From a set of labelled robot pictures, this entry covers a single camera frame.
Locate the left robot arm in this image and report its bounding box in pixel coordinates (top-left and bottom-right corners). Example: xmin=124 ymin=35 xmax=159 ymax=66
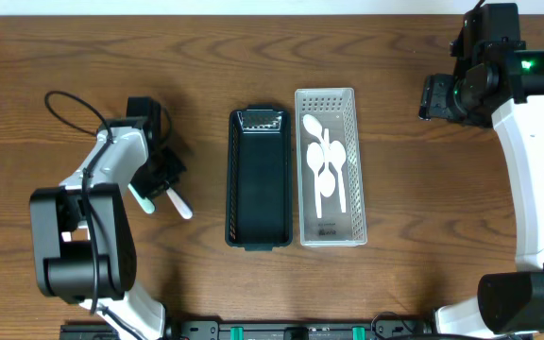
xmin=29 ymin=96 xmax=193 ymax=340

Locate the black plastic basket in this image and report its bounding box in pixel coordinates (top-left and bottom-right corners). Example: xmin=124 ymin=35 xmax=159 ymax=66
xmin=225 ymin=105 xmax=293 ymax=251

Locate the pale green plastic fork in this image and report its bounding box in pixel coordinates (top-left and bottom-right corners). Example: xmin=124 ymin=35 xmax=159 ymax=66
xmin=128 ymin=184 xmax=156 ymax=214

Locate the white spoon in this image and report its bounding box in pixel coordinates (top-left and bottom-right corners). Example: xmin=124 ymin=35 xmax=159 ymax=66
xmin=302 ymin=114 xmax=327 ymax=146
xmin=166 ymin=188 xmax=193 ymax=220
xmin=306 ymin=143 xmax=323 ymax=218
xmin=319 ymin=128 xmax=335 ymax=197
xmin=330 ymin=141 xmax=347 ymax=213

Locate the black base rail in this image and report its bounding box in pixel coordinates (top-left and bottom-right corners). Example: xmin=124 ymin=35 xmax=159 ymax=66
xmin=59 ymin=316 xmax=438 ymax=340

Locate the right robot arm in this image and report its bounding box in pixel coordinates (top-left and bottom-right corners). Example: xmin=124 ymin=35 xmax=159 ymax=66
xmin=419 ymin=2 xmax=544 ymax=339

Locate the clear plastic basket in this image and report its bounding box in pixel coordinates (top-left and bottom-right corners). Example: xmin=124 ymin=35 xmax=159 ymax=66
xmin=295 ymin=88 xmax=367 ymax=247

